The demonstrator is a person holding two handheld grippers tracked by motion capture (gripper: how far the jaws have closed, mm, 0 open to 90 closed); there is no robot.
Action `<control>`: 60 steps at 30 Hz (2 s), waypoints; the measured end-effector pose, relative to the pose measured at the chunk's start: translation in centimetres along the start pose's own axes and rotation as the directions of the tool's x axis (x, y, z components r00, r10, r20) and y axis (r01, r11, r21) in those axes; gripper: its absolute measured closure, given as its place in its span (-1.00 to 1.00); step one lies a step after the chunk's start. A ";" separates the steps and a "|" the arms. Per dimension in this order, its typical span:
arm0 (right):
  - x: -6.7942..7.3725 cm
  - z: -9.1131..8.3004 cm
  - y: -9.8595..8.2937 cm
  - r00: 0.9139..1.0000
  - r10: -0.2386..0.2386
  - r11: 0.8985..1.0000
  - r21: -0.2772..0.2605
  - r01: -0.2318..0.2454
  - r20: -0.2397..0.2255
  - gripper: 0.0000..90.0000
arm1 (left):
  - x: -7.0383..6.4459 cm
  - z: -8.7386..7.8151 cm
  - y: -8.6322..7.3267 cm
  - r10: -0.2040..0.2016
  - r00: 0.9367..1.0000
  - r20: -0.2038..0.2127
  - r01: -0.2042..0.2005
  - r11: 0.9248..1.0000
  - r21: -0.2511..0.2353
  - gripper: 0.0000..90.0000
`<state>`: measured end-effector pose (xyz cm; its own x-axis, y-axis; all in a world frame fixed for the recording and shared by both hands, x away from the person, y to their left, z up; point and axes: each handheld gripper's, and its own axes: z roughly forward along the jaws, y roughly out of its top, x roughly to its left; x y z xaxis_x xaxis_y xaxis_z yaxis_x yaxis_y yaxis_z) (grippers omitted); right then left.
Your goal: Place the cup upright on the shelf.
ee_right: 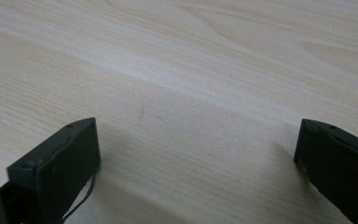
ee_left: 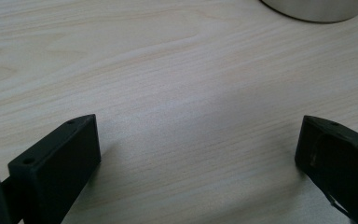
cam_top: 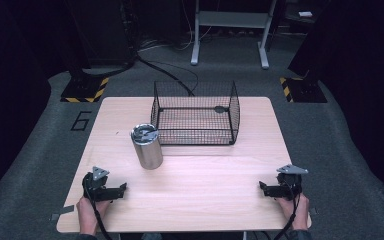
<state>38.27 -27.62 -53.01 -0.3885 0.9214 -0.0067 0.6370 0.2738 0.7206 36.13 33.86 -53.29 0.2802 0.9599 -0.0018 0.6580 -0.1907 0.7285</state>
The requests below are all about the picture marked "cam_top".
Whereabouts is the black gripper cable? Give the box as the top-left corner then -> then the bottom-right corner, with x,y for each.
273,181 -> 302,240
82,173 -> 114,240

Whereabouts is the grey tape strip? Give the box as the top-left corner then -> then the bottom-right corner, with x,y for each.
50,204 -> 76,222

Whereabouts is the person's right hand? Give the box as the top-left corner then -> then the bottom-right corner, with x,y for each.
275,192 -> 311,232

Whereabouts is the black stand base hazard striped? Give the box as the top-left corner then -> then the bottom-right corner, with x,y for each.
60,68 -> 110,104
279,75 -> 328,104

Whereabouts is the black wire mesh basket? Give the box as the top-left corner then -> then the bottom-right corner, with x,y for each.
150,80 -> 241,146

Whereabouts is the silver metal cylinder can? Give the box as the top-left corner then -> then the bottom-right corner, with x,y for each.
130,123 -> 164,171

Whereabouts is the black floor cable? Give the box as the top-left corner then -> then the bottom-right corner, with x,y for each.
135,54 -> 200,98

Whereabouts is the white metal stand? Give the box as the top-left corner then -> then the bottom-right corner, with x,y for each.
190,0 -> 278,70

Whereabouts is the person's left hand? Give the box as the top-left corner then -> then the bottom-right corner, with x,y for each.
76,195 -> 112,237

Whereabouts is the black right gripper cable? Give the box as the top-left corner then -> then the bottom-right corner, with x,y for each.
273,181 -> 302,240

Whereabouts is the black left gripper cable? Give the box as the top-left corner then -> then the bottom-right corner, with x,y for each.
82,173 -> 114,240

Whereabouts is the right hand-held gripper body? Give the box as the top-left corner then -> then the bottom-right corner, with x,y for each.
263,164 -> 310,202

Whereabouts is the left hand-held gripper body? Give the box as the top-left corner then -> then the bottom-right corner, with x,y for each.
81,166 -> 125,203

